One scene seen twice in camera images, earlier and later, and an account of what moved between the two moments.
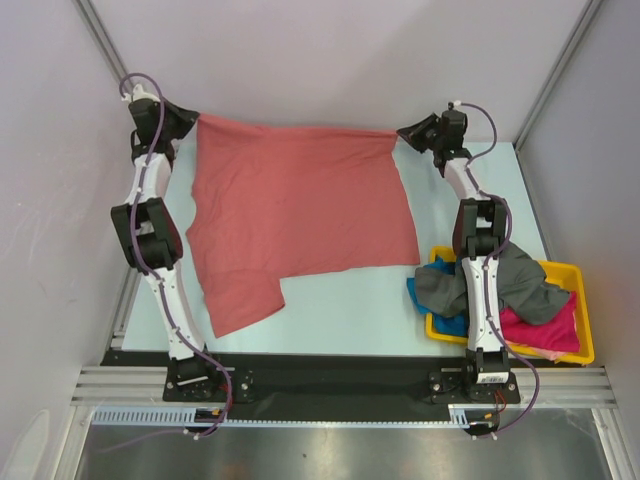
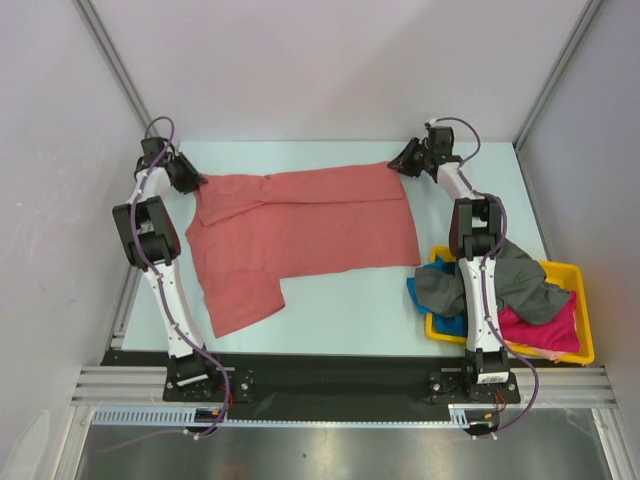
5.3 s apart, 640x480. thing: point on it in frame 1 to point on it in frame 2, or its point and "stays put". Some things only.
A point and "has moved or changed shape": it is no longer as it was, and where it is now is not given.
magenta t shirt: [559, 335] stays put
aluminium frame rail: [587, 385] stays put
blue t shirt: [456, 325] stays put
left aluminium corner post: [106, 41] stays put
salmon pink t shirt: [273, 198] has moved or changed shape
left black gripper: [186, 118] to [193, 178]
